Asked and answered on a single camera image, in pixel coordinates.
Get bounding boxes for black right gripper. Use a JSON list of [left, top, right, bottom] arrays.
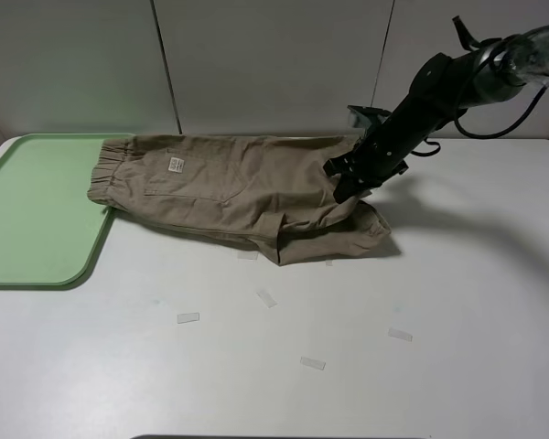
[[324, 140, 407, 204]]

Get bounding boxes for khaki shorts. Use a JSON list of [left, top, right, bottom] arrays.
[[87, 135, 390, 265]]

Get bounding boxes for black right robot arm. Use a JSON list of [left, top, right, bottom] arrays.
[[323, 17, 549, 203]]

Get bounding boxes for green plastic tray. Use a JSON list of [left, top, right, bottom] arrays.
[[0, 134, 112, 288]]

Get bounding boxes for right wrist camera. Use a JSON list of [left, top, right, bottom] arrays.
[[348, 105, 392, 137]]

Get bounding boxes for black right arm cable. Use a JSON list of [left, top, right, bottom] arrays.
[[420, 16, 549, 159]]

